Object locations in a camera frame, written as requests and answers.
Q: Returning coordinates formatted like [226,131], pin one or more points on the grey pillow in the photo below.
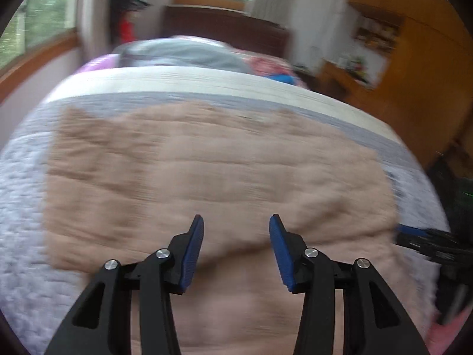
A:
[184,53]

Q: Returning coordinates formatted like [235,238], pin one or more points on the pink pillow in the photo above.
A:
[98,64]

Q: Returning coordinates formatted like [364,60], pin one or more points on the pink floral sheet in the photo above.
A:
[269,64]

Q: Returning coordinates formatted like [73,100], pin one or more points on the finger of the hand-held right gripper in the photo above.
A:
[425,238]

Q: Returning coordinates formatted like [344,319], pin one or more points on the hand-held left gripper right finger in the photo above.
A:
[280,247]

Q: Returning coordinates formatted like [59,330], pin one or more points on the assorted desk ornaments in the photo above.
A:
[354,66]

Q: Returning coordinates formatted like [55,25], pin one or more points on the wooden framed side window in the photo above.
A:
[40,14]

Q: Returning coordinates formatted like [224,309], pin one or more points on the wooden desk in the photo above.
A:
[340,81]

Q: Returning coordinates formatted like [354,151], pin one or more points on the wooden wall cabinet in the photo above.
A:
[428,74]

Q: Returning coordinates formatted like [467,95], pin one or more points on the blue cloth item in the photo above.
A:
[282,78]

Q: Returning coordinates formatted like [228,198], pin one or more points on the grey quilted bedspread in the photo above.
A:
[22,210]

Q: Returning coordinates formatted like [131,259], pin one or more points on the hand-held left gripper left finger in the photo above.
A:
[193,244]

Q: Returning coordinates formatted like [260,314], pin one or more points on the pink quilted jacket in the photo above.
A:
[184,162]

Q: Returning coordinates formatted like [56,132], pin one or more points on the assorted small shelf ornaments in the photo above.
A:
[377,31]

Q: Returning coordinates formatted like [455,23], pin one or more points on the dark wooden headboard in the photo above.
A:
[229,26]

